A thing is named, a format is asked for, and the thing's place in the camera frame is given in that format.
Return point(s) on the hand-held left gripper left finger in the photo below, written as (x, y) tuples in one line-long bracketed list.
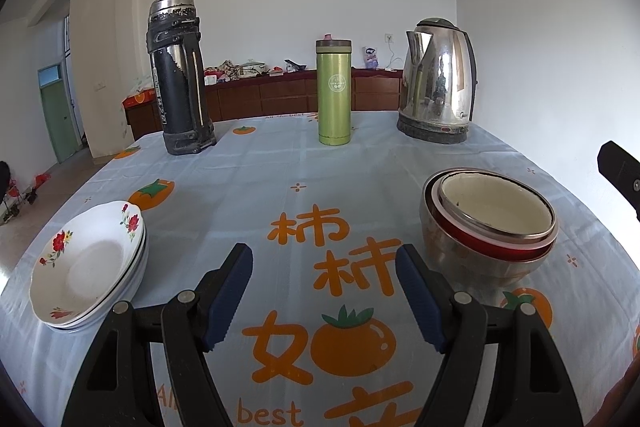
[(230, 297)]

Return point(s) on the red bowl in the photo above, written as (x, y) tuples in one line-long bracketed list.
[(490, 249)]

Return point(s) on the red flower white plate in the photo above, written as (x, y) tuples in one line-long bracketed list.
[(90, 262)]

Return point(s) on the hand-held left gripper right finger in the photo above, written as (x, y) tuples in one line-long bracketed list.
[(417, 297)]

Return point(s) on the persimmon print tablecloth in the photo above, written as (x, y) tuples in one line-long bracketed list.
[(310, 167)]

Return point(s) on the black steel thermos jug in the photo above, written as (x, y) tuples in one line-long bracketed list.
[(177, 97)]

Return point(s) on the green door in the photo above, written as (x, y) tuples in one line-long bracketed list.
[(60, 117)]

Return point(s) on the floral cloth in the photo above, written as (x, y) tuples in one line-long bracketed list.
[(226, 69)]

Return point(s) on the white cooking pot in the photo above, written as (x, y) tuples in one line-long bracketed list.
[(251, 68)]

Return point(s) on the stainless steel bowl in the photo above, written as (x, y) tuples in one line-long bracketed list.
[(450, 252)]

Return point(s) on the stainless steel electric kettle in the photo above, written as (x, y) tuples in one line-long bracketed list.
[(440, 77)]

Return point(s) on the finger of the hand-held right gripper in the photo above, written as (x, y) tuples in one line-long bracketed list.
[(622, 172)]

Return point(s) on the white packet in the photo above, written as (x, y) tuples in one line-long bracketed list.
[(371, 58)]

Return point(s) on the orange box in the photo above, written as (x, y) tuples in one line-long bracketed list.
[(140, 98)]

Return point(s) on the cream enamel bowl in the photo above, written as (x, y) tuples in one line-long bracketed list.
[(495, 207)]

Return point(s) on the brown wooden cabinet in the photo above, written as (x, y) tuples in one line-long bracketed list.
[(280, 94)]

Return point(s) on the pink flower white plate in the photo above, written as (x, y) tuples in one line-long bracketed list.
[(134, 284)]

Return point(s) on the green thermos bottle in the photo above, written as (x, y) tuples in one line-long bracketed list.
[(333, 102)]

